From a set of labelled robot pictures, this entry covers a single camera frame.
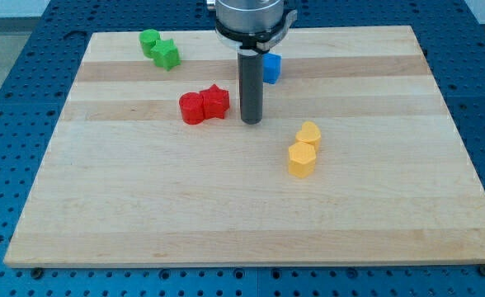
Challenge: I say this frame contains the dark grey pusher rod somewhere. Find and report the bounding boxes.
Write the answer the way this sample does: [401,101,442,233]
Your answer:
[238,54,264,125]

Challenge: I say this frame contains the red star block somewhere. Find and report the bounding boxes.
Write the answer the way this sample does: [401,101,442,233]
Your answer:
[199,84,230,120]

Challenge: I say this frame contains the green star block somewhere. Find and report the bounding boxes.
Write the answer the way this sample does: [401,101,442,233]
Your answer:
[150,39,181,71]

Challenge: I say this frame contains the blue cube block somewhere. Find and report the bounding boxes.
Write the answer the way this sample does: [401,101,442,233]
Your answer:
[263,53,282,84]

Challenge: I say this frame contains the red cylinder block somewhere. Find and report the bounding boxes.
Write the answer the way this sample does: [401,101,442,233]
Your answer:
[179,92,205,125]

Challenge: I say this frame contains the yellow heart block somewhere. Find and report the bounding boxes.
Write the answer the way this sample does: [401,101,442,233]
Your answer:
[295,121,322,153]

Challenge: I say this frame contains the yellow hexagon block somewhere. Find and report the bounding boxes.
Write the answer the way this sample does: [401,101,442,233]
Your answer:
[288,142,317,178]

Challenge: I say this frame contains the green cylinder block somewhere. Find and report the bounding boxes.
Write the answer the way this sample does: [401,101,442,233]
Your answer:
[139,29,160,59]

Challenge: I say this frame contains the light wooden board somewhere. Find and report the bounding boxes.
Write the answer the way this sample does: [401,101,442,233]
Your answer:
[4,26,485,268]

